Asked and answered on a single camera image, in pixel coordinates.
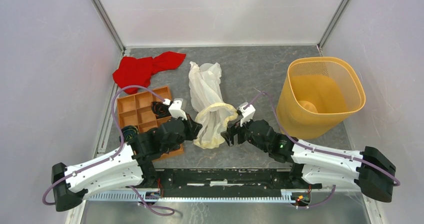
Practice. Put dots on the cream plastic trash bag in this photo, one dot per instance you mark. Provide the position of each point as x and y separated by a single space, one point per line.
206 99

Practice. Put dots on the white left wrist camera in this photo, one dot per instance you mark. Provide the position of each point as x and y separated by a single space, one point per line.
176 108

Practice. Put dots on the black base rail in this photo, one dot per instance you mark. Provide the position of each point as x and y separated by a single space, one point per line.
226 182

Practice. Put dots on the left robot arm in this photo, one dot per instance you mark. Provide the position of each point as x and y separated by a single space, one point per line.
129 165

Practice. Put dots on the black rolled bag upper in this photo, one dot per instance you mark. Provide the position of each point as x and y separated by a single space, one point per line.
159 109

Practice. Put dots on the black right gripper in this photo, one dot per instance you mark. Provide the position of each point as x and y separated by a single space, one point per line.
236 128

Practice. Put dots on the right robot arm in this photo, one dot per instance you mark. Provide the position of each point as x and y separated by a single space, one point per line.
368 171

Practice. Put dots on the red cloth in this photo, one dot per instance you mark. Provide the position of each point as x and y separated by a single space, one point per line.
133 71

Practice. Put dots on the yellow mesh trash bin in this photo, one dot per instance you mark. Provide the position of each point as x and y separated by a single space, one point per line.
318 94

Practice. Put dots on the white slotted cable duct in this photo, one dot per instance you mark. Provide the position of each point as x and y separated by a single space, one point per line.
129 195

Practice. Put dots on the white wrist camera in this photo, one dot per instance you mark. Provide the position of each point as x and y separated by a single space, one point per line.
247 112
176 108

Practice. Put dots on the dark blue-yellow rolled bag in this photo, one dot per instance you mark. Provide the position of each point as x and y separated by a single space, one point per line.
129 132

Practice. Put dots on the orange compartment tray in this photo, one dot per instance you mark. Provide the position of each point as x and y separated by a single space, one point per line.
136 110

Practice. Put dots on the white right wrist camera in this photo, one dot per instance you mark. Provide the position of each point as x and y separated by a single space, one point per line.
247 112

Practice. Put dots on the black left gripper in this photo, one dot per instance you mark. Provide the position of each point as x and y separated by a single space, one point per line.
193 128

